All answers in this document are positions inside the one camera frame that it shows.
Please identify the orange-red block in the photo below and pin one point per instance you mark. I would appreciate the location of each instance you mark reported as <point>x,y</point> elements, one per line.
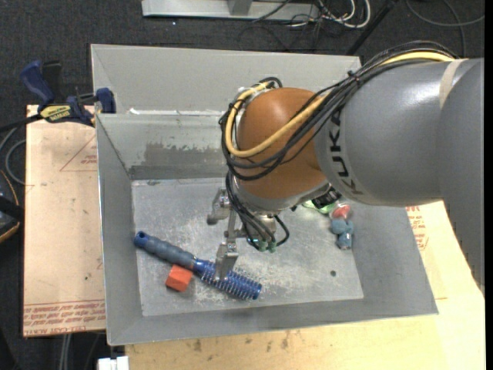
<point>178,279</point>

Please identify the red and white round thing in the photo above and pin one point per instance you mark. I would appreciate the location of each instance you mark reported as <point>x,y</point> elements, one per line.
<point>342,210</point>

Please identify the grey metal bin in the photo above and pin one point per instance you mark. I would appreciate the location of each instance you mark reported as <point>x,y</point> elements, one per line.
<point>308,276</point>

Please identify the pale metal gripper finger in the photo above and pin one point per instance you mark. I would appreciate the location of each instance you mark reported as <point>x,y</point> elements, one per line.
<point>220,208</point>
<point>225,262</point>

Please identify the black cylinder on white bracket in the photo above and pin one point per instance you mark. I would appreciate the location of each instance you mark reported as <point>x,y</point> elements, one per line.
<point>321,203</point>

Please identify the blue toy animal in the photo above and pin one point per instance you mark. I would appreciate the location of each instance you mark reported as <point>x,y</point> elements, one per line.
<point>342,231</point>

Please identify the brown cardboard board, red print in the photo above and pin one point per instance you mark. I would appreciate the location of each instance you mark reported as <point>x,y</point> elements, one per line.
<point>61,214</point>

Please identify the blue hairbrush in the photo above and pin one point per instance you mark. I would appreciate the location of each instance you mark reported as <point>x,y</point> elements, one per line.
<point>169,249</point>

